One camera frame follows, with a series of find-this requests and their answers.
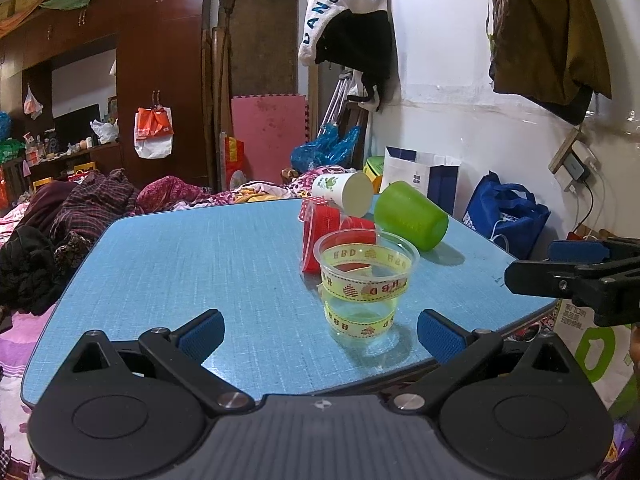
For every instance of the black television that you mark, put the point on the black television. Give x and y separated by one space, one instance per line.
75 125

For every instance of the green plastic cup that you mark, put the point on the green plastic cup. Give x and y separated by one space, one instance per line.
412 215

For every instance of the white paper cup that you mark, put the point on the white paper cup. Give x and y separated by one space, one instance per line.
340 190

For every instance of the pink foam mat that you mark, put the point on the pink foam mat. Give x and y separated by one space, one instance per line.
267 140

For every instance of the blue plastic bag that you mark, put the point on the blue plastic bag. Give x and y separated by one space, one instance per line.
325 147

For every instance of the pile of dark clothes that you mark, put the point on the pile of dark clothes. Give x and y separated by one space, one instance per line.
65 230

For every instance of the white and black hoodie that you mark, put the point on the white and black hoodie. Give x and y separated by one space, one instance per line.
345 5

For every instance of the white and green carton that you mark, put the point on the white and green carton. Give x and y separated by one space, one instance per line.
600 360

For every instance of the clear cup with yellow print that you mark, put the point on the clear cup with yellow print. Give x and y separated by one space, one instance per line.
365 285

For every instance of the blue tote bag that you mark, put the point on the blue tote bag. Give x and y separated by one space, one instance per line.
505 220

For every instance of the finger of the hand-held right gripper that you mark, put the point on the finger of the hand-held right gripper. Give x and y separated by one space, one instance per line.
575 251
545 277

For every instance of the metal crutches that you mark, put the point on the metal crutches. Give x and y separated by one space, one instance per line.
340 105

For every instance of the yellow-green container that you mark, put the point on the yellow-green container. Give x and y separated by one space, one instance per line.
374 172

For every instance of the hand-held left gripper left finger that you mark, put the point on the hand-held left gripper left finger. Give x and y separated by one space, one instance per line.
202 334

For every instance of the orange and white plastic bag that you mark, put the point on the orange and white plastic bag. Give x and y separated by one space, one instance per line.
152 132

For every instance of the red plastic cup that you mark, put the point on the red plastic cup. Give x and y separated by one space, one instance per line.
325 232

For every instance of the white and blue paper bag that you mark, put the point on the white and blue paper bag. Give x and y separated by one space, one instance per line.
405 170

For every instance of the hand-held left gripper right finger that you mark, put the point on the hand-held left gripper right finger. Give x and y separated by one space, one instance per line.
440 336

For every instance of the red and white bag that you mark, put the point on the red and white bag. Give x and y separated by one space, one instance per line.
234 160

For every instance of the brown hanging bag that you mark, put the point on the brown hanging bag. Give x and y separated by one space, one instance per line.
545 35

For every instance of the pink floral blanket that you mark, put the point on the pink floral blanket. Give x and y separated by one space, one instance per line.
170 192

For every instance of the brown wooden wardrobe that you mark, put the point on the brown wooden wardrobe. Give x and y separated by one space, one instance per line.
160 50

